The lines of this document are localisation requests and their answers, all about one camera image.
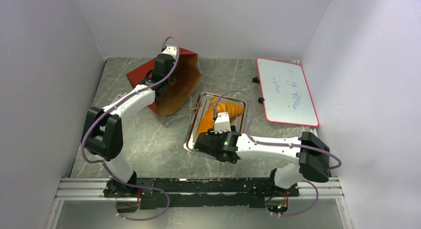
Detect red paper bag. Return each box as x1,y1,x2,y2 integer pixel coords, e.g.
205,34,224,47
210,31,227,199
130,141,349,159
126,48,202,116

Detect long orange fake baguette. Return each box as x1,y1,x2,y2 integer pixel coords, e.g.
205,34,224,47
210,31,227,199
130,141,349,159
196,105,213,137

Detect orange fake croissant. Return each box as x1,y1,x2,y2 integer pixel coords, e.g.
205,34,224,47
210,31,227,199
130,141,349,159
211,97,243,121

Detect silver metal tray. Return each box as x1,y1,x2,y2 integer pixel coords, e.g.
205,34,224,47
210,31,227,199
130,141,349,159
183,91,247,158

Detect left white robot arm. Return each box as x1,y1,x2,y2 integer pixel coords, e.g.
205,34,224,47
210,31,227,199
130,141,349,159
80,53,179,197

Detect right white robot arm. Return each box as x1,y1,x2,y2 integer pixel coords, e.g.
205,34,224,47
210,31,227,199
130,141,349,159
194,132,330,196

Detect clear plastic packet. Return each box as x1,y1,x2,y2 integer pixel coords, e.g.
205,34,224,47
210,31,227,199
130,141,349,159
113,92,128,102

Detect pink framed whiteboard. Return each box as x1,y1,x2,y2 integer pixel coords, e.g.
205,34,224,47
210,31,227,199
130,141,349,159
256,58,320,127

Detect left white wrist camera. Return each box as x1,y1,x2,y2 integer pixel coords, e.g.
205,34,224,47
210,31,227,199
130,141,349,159
162,45,178,59

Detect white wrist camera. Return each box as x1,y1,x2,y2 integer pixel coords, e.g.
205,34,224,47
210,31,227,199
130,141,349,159
162,45,178,59
213,112,231,134

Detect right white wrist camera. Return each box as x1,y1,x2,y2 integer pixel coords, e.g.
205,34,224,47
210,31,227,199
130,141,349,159
213,112,231,134

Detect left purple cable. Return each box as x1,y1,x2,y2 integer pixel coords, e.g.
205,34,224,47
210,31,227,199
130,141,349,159
80,36,181,222

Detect purple cable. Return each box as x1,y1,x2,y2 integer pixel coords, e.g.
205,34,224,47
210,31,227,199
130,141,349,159
80,36,181,222
212,89,343,219

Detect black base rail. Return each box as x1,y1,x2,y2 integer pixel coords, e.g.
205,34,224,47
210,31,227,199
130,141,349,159
103,177,299,210

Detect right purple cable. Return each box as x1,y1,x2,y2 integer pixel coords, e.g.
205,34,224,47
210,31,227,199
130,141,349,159
212,89,343,219

